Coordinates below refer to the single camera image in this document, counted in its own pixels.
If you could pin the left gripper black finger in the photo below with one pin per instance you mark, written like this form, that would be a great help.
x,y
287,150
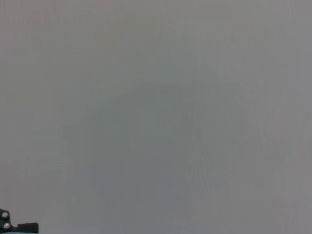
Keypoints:
x,y
26,228

